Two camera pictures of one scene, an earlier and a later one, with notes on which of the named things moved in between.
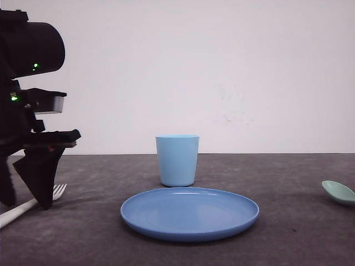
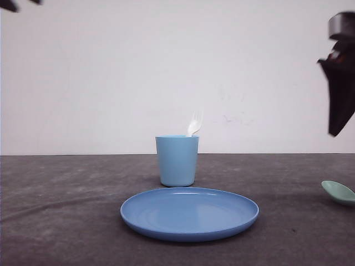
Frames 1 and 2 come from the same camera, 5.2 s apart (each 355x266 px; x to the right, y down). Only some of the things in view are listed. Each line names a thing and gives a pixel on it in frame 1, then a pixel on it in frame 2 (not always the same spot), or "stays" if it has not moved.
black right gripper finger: x=7 y=197 → x=9 y=4
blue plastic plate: x=188 y=214 stays
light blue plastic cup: x=177 y=158 stays
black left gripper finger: x=37 y=168 → x=37 y=1
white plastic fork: x=57 y=190 → x=196 y=123
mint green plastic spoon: x=339 y=191 stays
